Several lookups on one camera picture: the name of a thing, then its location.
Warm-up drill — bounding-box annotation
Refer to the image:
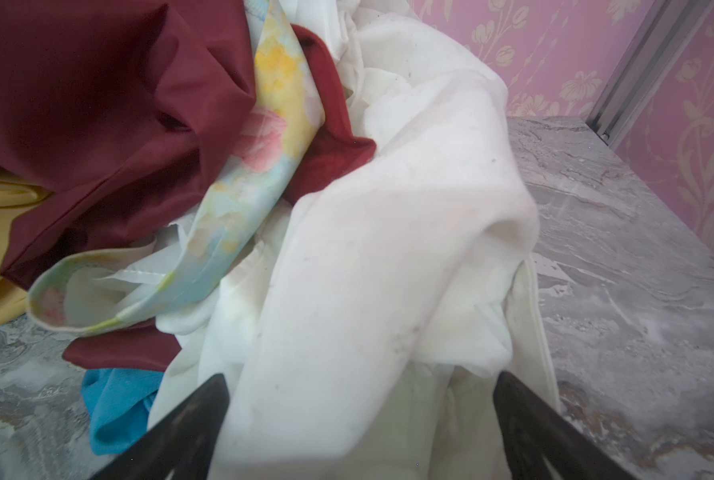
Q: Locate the aluminium corner post right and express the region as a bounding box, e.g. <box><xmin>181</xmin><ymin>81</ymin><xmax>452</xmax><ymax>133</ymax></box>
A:
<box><xmin>586</xmin><ymin>0</ymin><xmax>714</xmax><ymax>149</ymax></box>

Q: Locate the teal blue cloth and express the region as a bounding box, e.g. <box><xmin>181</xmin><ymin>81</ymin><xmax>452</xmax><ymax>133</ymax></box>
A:
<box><xmin>81</xmin><ymin>368</ymin><xmax>164</xmax><ymax>456</ymax></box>

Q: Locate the floral pastel cloth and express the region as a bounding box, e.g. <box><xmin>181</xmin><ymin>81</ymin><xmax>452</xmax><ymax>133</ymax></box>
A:
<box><xmin>26</xmin><ymin>1</ymin><xmax>325</xmax><ymax>335</ymax></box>

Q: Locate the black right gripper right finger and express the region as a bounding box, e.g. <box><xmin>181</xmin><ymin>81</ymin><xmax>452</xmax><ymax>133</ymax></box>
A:
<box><xmin>493</xmin><ymin>371</ymin><xmax>635</xmax><ymax>480</ymax></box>

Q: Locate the white cloth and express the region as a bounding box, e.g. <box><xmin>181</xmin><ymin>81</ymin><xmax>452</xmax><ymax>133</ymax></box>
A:
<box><xmin>149</xmin><ymin>1</ymin><xmax>558</xmax><ymax>479</ymax></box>

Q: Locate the maroon cloth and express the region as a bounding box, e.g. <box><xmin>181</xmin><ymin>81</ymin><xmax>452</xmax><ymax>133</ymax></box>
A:
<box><xmin>0</xmin><ymin>1</ymin><xmax>376</xmax><ymax>371</ymax></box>

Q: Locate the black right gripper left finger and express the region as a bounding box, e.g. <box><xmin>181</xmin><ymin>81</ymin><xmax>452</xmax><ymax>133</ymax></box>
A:
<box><xmin>91</xmin><ymin>373</ymin><xmax>230</xmax><ymax>480</ymax></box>

